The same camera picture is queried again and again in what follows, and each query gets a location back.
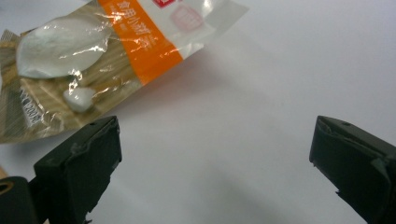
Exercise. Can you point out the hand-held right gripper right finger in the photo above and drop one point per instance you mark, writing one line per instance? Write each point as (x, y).
(355, 165)

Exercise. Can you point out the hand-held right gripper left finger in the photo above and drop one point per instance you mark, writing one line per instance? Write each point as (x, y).
(77, 168)

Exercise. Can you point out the orange striped plastic powder packet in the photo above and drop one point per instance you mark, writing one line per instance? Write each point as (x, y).
(93, 62)

